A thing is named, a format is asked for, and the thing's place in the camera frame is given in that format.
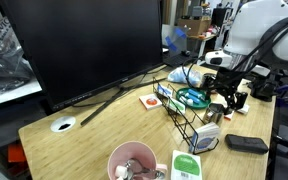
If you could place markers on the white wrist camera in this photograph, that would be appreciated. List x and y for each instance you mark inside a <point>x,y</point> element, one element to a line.
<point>219,59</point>

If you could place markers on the small card green circle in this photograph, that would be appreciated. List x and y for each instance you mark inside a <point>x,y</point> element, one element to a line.
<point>178,106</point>

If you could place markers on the black keyboard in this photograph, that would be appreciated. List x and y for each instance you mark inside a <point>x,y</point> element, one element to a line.
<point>177,60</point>

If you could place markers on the small white toy piece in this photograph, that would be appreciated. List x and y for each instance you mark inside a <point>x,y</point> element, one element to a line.
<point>120,171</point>

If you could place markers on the black desk clamp mount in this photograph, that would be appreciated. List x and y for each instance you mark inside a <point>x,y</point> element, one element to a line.
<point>267,88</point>

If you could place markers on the silver metal spoon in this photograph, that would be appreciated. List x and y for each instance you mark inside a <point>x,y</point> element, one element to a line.
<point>132,165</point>

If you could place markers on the clear panel with blue tape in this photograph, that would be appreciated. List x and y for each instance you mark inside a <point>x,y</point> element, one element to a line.
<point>175,38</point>

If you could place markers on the small card blue circle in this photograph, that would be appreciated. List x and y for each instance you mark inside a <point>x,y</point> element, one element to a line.
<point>164,90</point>

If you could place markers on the small card orange circle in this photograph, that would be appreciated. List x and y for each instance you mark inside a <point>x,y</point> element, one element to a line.
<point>150,101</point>

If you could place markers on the white abc book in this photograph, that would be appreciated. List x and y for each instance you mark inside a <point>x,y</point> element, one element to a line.
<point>229,116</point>

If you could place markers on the green round plate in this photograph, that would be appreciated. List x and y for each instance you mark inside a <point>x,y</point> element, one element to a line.
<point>202,104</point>

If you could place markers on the pink mug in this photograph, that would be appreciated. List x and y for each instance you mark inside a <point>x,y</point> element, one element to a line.
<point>130,151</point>

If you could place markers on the orange box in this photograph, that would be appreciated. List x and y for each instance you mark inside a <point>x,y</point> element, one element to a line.
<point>16,153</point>

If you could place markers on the black monitor stand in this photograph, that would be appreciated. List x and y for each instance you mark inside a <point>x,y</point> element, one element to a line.
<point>100,108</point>

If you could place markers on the white side shelf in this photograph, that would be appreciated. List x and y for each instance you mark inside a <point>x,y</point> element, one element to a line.
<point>10,93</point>

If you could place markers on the silver metal jug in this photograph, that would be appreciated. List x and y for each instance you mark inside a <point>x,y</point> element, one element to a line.
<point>214,115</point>

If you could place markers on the black plastic bag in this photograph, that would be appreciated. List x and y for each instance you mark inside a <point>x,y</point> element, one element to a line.
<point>4,70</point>

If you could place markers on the cardboard box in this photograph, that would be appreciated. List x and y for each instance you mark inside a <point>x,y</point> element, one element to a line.
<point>194,26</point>

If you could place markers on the small white shaker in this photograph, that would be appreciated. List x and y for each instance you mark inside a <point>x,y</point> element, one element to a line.
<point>183,100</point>

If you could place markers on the stack of booklets blue circle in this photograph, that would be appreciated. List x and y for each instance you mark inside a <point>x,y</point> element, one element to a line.
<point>206,138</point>

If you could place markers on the black zip case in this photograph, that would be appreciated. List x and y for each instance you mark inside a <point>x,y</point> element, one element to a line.
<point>246,144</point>

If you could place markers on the white book green circle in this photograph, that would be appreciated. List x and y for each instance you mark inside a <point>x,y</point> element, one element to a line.
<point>185,165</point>

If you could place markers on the blue tube on plate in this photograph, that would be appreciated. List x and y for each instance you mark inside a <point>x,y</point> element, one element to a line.
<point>193,98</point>

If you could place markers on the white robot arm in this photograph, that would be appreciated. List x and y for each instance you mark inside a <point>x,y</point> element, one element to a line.
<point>260,26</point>

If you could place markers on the clear plastic bag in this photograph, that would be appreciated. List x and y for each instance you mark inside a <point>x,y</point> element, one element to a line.
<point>184,76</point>

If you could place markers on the large black monitor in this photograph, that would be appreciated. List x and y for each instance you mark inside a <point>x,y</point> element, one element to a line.
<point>84,43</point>

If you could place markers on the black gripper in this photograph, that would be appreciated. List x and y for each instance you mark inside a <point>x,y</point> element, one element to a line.
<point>229,81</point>

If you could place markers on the white birds book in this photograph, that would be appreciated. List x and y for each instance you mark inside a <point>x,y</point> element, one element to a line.
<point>244,109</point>

